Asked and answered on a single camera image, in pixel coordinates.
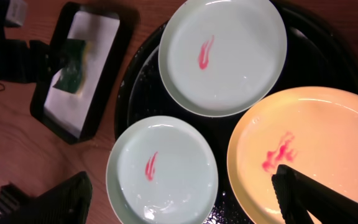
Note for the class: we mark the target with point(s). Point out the large mint green plate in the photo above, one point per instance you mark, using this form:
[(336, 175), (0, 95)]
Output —
[(217, 58)]

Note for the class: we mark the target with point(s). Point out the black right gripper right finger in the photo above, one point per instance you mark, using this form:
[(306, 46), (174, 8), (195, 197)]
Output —
[(300, 197)]

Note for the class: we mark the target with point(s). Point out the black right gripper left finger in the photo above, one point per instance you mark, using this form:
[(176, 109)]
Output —
[(66, 203)]

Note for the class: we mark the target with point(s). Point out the green and yellow sponge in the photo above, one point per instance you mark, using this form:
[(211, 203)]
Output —
[(72, 76)]

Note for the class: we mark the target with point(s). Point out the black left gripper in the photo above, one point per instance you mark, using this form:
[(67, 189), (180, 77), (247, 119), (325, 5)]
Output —
[(16, 65)]

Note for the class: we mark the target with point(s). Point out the small mint green plate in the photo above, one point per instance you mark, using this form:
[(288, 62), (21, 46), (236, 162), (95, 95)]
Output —
[(161, 170)]

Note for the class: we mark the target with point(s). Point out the black round tray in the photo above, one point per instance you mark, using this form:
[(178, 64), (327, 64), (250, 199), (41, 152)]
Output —
[(317, 55)]

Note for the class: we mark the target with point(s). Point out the yellow plate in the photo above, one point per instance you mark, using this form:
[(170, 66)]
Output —
[(314, 130)]

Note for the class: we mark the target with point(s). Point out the black rectangular soap tray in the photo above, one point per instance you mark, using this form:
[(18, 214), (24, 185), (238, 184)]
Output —
[(75, 117)]

